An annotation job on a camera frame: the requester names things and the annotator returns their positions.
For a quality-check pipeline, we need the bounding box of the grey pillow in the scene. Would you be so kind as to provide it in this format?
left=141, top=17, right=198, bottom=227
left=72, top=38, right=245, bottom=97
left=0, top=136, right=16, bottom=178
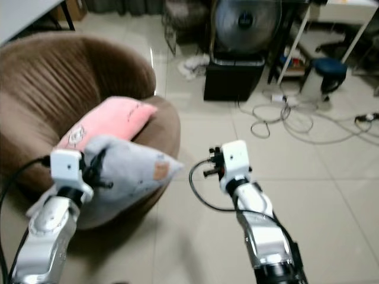
left=27, top=135, right=184, bottom=230

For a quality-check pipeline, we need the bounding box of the pink printed pillow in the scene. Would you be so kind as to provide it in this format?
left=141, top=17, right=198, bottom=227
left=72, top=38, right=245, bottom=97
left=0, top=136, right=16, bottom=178
left=56, top=96, right=158, bottom=152

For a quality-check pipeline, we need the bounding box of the brown round sofa chair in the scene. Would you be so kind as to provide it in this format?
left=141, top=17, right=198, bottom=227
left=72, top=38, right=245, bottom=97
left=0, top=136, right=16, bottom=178
left=0, top=33, right=181, bottom=231

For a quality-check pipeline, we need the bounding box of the black box cabinet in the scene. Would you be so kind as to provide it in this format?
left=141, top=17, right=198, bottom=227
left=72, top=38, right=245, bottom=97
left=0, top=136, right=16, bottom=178
left=204, top=53, right=267, bottom=102

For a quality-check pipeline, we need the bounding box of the white crumpled cloth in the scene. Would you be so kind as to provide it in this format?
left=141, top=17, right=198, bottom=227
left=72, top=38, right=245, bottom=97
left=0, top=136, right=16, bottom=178
left=178, top=53, right=211, bottom=81

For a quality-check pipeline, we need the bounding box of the low wooden shelf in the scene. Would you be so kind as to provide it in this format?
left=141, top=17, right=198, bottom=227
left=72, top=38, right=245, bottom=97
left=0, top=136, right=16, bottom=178
left=268, top=50, right=310, bottom=79

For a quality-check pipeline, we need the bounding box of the large grey round fan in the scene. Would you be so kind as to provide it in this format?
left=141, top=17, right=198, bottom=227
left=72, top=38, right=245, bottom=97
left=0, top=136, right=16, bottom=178
left=215, top=0, right=284, bottom=57

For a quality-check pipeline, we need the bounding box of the blue round stool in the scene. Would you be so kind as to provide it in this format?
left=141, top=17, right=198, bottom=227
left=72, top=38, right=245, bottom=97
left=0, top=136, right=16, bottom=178
left=301, top=57, right=349, bottom=99

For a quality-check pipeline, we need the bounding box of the brown cardboard box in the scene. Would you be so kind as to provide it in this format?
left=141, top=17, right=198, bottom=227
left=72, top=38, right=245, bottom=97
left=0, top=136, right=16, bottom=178
left=56, top=0, right=89, bottom=24

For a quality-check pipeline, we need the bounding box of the black power plug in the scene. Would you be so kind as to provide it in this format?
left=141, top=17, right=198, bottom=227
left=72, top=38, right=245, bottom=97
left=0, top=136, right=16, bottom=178
left=355, top=112, right=379, bottom=125

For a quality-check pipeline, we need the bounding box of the white table with black legs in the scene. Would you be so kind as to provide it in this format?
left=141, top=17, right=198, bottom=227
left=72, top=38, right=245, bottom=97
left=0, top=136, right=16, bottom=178
left=0, top=0, right=78, bottom=46

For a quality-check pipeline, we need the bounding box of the black office chair base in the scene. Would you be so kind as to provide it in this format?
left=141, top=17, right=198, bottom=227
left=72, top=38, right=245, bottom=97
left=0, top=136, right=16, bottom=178
left=316, top=28, right=379, bottom=61

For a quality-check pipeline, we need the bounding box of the white table with slanted legs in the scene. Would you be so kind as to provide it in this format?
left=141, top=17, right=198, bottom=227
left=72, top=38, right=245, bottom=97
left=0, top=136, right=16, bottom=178
left=275, top=0, right=379, bottom=83

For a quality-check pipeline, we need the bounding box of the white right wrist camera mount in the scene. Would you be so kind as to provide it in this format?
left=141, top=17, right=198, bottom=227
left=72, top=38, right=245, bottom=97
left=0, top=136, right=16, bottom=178
left=219, top=140, right=251, bottom=194

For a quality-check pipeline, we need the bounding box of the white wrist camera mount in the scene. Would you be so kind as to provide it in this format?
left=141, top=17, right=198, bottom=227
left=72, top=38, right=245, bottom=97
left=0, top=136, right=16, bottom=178
left=219, top=140, right=251, bottom=194
left=50, top=149, right=94, bottom=203

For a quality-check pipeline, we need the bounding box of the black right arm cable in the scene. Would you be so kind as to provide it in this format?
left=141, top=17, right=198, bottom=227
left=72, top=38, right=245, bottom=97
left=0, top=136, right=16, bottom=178
left=188, top=159, right=303, bottom=267

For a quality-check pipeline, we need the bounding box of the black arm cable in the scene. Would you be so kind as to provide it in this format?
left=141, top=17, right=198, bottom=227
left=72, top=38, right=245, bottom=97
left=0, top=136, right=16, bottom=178
left=188, top=159, right=303, bottom=267
left=0, top=155, right=52, bottom=284

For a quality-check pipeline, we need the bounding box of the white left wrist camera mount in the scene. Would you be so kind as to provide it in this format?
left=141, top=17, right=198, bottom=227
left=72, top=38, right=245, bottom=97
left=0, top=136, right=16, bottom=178
left=50, top=149, right=94, bottom=203

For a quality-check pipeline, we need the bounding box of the black looped floor cable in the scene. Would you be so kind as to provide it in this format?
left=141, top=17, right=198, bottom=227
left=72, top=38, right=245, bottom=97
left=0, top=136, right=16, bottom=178
left=250, top=117, right=274, bottom=139

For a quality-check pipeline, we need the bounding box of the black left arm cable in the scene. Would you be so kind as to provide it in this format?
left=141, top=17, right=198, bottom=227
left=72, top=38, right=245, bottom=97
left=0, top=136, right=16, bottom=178
left=0, top=155, right=52, bottom=284

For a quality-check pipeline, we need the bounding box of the grey looped floor cable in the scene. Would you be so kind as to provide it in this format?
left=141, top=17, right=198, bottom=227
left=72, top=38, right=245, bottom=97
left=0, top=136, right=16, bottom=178
left=237, top=95, right=369, bottom=146

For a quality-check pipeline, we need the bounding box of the dark fluffy wire chair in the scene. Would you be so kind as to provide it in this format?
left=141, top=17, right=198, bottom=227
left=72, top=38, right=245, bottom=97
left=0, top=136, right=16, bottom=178
left=163, top=0, right=211, bottom=57

